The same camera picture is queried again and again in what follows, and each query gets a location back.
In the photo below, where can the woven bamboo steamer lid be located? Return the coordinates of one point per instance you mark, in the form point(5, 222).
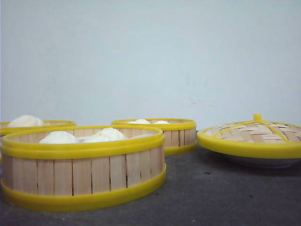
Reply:
point(256, 138)

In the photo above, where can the white bun front left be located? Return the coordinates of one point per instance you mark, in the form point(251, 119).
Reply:
point(59, 137)

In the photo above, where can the bamboo steamer basket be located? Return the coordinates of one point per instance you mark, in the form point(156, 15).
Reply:
point(81, 176)
point(180, 134)

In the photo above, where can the white bun front right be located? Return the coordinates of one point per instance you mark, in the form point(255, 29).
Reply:
point(141, 136)

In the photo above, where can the white steamed bun far left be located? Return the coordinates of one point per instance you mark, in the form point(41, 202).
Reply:
point(26, 121)

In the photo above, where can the white bun middle basket right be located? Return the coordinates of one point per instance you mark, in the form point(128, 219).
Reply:
point(161, 122)

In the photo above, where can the white plate under lid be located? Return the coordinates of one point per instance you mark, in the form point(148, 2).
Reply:
point(269, 163)

